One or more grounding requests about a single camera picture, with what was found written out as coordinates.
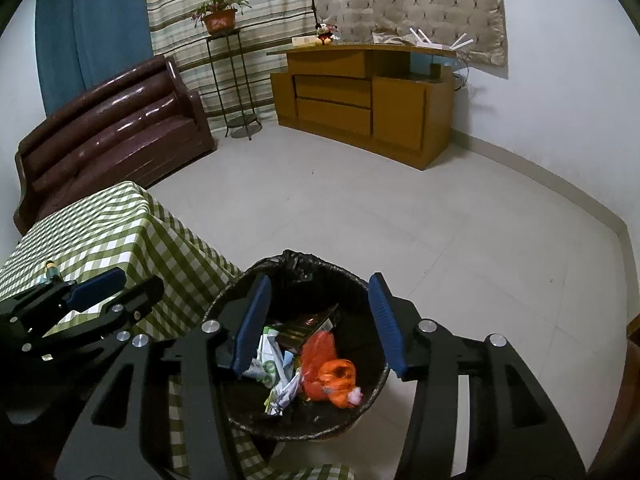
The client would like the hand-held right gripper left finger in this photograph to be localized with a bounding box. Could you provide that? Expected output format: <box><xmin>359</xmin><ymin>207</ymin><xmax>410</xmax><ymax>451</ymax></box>
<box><xmin>52</xmin><ymin>272</ymin><xmax>273</xmax><ymax>480</ymax></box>

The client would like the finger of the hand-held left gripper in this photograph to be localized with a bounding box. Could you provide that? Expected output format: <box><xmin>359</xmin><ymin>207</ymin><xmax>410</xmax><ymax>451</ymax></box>
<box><xmin>0</xmin><ymin>267</ymin><xmax>126</xmax><ymax>348</ymax></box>
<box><xmin>30</xmin><ymin>275</ymin><xmax>166</xmax><ymax>361</ymax></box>

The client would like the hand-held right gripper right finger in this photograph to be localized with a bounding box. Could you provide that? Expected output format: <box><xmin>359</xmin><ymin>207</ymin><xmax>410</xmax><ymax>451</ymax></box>
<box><xmin>367</xmin><ymin>272</ymin><xmax>588</xmax><ymax>480</ymax></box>

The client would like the black trash bin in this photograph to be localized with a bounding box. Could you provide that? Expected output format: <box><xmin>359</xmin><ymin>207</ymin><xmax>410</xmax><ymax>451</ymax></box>
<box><xmin>202</xmin><ymin>249</ymin><xmax>391</xmax><ymax>442</ymax></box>

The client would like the white green plastic bag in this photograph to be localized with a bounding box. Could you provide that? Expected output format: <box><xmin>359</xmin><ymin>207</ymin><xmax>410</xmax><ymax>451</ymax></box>
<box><xmin>242</xmin><ymin>326</ymin><xmax>296</xmax><ymax>386</ymax></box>

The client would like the red plastic bag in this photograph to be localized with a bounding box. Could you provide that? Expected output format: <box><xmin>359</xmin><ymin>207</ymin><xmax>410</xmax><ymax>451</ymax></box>
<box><xmin>299</xmin><ymin>331</ymin><xmax>336</xmax><ymax>401</ymax></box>

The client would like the orange plastic bag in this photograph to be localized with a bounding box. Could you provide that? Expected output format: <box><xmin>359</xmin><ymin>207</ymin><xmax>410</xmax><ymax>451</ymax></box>
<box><xmin>320</xmin><ymin>358</ymin><xmax>365</xmax><ymax>408</ymax></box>

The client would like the white paper bundle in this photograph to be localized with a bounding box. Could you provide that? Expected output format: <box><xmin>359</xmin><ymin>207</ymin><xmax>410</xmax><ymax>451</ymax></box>
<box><xmin>263</xmin><ymin>367</ymin><xmax>303</xmax><ymax>417</ymax></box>

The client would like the black box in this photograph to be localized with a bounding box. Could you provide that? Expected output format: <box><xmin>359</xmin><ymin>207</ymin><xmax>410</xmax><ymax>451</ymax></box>
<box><xmin>277</xmin><ymin>305</ymin><xmax>341</xmax><ymax>351</ymax></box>

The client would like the green checkered tablecloth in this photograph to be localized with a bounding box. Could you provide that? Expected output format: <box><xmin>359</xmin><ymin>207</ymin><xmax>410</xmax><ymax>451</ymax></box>
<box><xmin>0</xmin><ymin>181</ymin><xmax>351</xmax><ymax>480</ymax></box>

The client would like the brown leather sofa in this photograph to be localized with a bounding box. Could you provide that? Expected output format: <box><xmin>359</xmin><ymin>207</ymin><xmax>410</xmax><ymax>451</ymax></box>
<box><xmin>12</xmin><ymin>55</ymin><xmax>217</xmax><ymax>236</ymax></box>

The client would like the black metal plant stand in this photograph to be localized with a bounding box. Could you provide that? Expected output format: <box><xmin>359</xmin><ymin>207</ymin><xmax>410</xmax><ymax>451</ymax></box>
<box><xmin>205</xmin><ymin>30</ymin><xmax>262</xmax><ymax>141</ymax></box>

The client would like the wooden cabinet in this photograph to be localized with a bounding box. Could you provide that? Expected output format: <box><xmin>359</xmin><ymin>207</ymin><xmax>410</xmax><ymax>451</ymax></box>
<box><xmin>266</xmin><ymin>42</ymin><xmax>458</xmax><ymax>171</ymax></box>

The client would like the brown wooden panel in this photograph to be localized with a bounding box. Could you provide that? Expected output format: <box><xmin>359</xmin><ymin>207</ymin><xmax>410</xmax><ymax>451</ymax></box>
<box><xmin>625</xmin><ymin>315</ymin><xmax>640</xmax><ymax>366</ymax></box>

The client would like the blue curtain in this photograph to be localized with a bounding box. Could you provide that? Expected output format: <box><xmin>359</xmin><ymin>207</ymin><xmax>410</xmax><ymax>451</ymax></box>
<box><xmin>35</xmin><ymin>0</ymin><xmax>153</xmax><ymax>116</ymax></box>

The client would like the white router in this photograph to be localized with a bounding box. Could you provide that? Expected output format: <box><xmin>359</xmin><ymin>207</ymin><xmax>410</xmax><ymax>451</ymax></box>
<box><xmin>409</xmin><ymin>27</ymin><xmax>473</xmax><ymax>53</ymax></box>

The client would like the potted plant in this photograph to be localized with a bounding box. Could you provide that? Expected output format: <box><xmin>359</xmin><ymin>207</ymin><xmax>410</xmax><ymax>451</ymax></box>
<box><xmin>190</xmin><ymin>0</ymin><xmax>251</xmax><ymax>37</ymax></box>

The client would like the mouse plush toy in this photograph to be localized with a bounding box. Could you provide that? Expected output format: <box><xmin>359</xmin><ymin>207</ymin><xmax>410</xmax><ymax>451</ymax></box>
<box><xmin>314</xmin><ymin>22</ymin><xmax>340</xmax><ymax>47</ymax></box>

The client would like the striped curtain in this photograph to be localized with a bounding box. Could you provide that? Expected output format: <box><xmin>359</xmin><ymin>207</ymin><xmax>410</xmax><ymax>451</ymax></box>
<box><xmin>144</xmin><ymin>0</ymin><xmax>313</xmax><ymax>121</ymax></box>

